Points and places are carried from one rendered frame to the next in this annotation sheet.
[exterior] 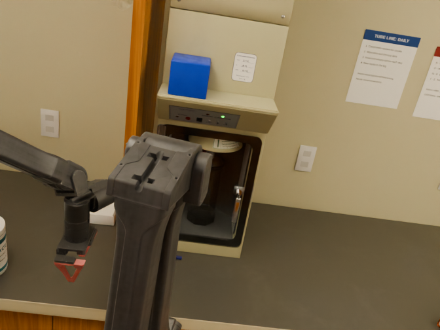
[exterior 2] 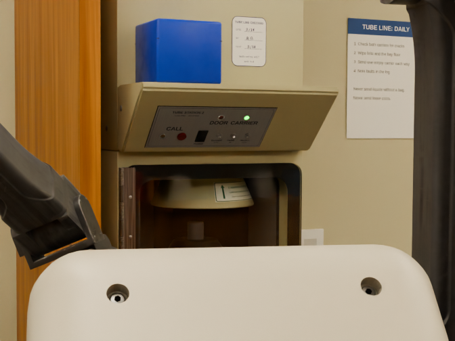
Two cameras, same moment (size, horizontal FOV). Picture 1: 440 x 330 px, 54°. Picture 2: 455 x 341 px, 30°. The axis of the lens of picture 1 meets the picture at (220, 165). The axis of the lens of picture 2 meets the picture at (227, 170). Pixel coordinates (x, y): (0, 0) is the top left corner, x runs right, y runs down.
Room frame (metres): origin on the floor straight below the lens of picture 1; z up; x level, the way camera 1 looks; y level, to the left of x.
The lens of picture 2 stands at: (-0.08, 0.47, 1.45)
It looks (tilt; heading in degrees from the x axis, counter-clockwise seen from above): 3 degrees down; 340
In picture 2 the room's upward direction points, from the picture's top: straight up
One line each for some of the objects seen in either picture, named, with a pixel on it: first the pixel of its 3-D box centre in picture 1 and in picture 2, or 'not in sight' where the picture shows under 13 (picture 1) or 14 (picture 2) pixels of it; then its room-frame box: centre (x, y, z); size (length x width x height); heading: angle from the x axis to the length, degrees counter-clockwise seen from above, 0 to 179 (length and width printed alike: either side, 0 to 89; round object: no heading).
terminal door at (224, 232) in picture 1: (203, 190); (215, 289); (1.19, 0.04, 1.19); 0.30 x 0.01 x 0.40; 94
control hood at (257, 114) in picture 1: (215, 113); (229, 119); (1.14, 0.03, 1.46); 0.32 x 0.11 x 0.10; 95
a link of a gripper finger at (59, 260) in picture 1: (73, 262); not in sight; (0.81, 0.31, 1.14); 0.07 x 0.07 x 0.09; 5
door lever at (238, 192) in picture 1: (236, 205); not in sight; (1.17, -0.07, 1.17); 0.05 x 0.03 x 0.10; 4
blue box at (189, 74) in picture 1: (189, 75); (177, 54); (1.13, 0.12, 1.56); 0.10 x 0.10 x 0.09; 5
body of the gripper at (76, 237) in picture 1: (76, 230); not in sight; (0.85, 0.31, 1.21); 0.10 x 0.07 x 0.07; 5
